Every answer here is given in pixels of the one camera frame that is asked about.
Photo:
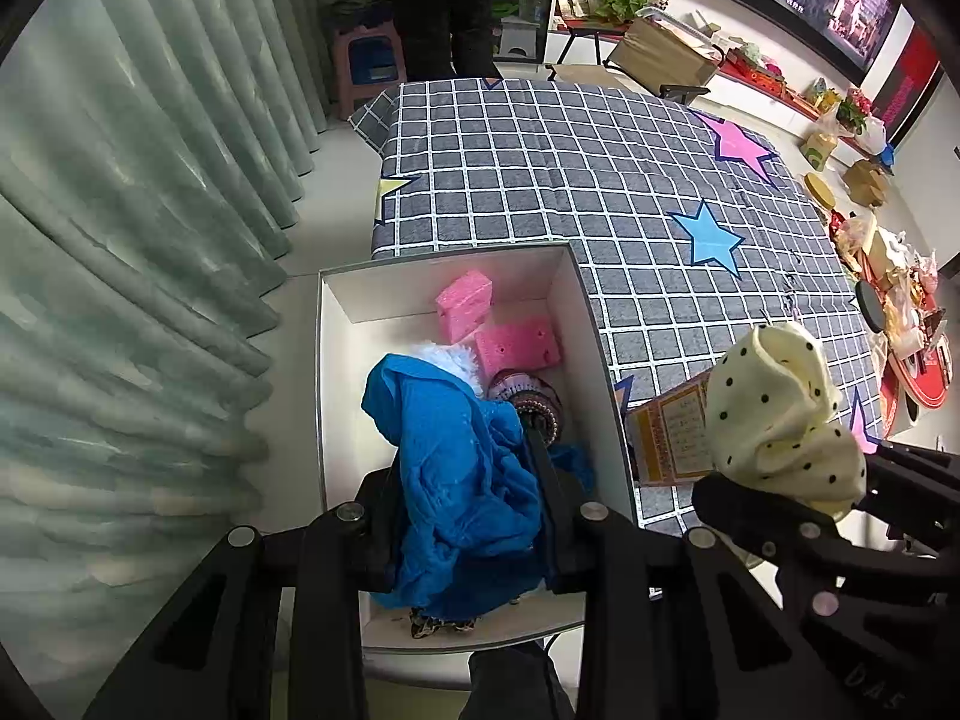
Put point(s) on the yellow green bag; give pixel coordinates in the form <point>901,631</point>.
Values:
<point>821,150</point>

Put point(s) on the pink sponge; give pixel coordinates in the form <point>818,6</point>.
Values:
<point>517,349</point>
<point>465,304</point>

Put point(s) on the black round stool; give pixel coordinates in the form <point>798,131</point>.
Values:
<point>870,305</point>

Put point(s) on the brown cardboard box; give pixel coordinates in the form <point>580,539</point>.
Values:
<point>866,184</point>

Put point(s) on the pink plastic stool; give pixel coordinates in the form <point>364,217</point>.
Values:
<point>367,34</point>

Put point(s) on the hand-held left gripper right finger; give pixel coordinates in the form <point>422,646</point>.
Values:
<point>559,532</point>

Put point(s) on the folded cloth pile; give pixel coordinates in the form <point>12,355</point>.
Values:
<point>360,11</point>

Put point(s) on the beige folding chair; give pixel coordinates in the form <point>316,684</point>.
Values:
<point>660,52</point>

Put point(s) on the red round table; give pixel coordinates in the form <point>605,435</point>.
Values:
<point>926,382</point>

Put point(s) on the yellow printed carton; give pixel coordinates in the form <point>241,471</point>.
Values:
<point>667,427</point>

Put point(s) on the white step stool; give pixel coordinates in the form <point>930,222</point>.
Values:
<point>521,41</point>

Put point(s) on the red flower potted plant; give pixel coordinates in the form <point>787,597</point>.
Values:
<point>851,111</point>

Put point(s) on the white plastic bag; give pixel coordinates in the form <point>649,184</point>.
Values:
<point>874,136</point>

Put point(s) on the white cardboard box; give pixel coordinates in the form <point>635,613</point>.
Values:
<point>345,390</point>

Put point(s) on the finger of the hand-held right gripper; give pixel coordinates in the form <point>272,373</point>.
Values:
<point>757,517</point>
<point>915,487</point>

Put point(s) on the clutter of packets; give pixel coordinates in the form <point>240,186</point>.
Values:
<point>765,64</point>

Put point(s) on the cream polka dot cloth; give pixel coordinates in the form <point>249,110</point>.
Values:
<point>780,405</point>

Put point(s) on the pale green curtain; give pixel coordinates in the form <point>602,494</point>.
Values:
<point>112,277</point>

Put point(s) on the grey grid star blanket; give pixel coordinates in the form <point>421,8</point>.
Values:
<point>562,180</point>

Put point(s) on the leopard print cloth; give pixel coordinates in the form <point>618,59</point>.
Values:
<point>439,626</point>

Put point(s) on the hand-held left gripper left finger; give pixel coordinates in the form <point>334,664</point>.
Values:
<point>375,532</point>

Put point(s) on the yellow lid jar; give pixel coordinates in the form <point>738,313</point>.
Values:
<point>820,187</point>

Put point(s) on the white red low cabinet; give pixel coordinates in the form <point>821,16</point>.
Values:
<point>780,96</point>

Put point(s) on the light blue fluffy cloth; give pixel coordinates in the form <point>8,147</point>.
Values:
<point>454,361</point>

